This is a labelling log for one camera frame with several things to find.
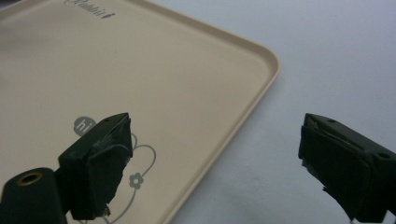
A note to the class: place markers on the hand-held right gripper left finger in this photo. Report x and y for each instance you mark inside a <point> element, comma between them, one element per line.
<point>93,174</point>

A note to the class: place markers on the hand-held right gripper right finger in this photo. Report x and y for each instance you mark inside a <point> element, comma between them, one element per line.
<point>345,174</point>

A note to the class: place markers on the beige plastic tray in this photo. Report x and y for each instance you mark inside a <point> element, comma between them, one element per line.
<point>149,93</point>

